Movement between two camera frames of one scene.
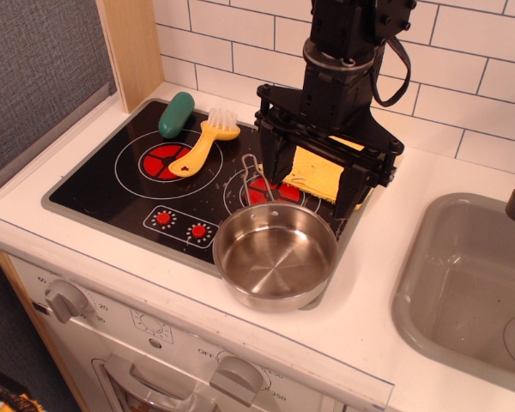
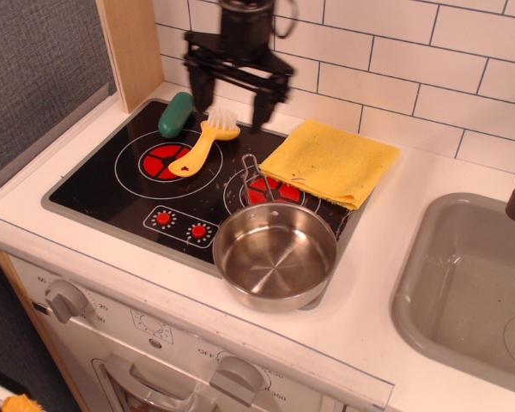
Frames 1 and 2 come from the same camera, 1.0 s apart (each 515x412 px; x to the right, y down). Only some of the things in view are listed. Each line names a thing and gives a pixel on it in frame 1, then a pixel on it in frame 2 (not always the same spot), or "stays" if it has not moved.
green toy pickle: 176,115 stays
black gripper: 331,117 → 243,54
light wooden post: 130,35 stays
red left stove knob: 163,218 stays
